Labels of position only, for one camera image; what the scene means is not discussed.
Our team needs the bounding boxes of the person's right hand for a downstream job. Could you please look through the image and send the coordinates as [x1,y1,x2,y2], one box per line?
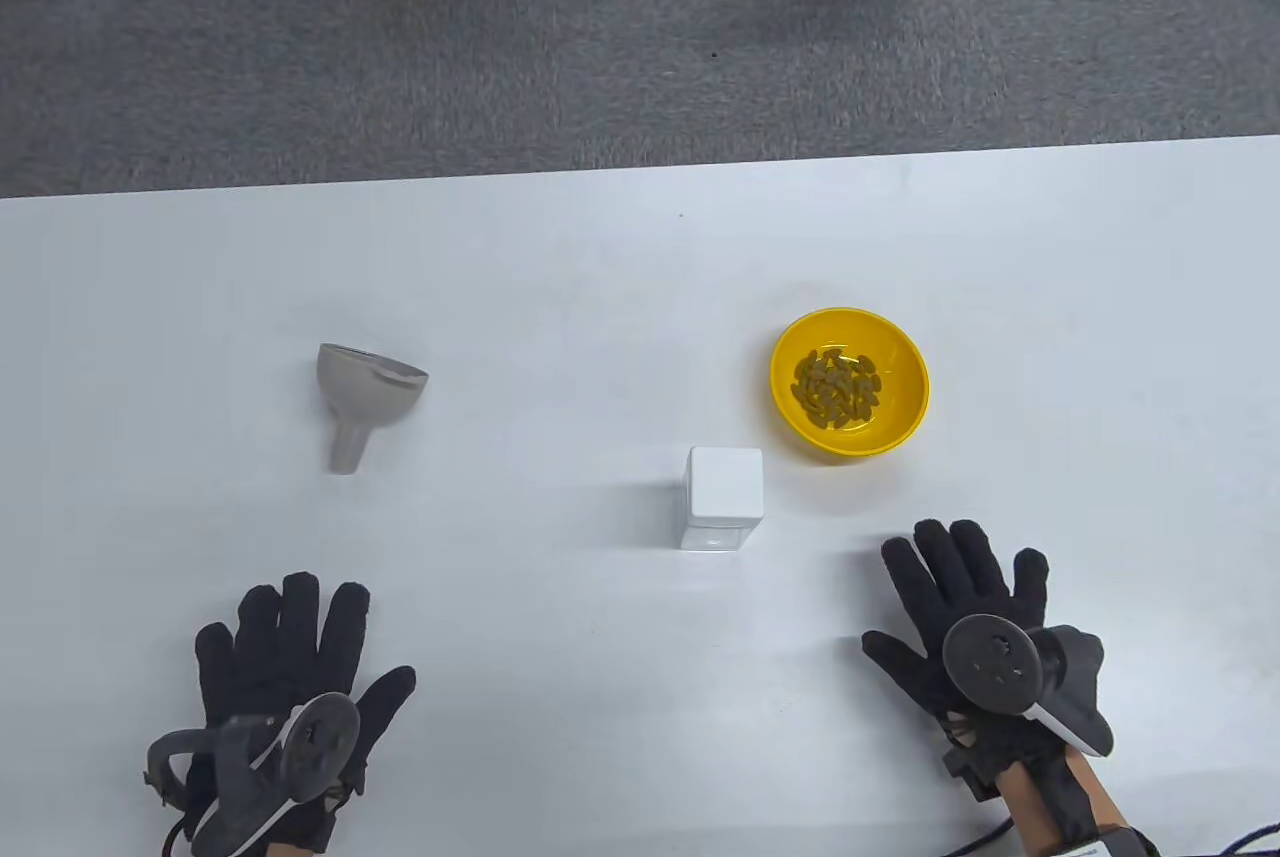
[862,519,1071,803]

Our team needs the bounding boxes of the person's left hand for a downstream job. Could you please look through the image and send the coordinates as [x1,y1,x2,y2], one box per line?
[185,572,417,857]

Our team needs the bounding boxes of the yellow bowl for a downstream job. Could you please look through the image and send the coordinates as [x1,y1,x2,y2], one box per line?
[770,307,931,460]

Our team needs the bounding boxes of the green-brown seeds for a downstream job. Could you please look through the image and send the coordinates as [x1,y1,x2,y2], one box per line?
[790,347,883,426]

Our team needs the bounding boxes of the clear square coffee jar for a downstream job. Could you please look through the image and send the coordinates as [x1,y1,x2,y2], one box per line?
[680,445,766,553]

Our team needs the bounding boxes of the white square jar lid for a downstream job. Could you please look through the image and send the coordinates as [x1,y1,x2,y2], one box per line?
[687,446,765,523]

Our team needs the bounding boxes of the grey funnel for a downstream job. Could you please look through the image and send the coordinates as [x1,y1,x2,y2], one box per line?
[317,343,430,475]

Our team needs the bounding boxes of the person's right forearm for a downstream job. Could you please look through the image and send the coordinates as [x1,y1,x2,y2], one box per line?
[998,747,1136,857]

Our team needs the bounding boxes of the black labelled sensor box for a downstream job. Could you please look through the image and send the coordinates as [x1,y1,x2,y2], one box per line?
[1060,827,1161,857]

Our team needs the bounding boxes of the grey ring hand controller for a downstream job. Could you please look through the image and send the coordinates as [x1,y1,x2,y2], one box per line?
[145,692,362,857]
[943,615,1113,756]

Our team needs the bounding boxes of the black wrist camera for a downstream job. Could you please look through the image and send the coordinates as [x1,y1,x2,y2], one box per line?
[945,742,1001,803]

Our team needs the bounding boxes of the dark blue cable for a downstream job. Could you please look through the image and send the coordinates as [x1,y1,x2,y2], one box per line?
[1205,822,1280,857]

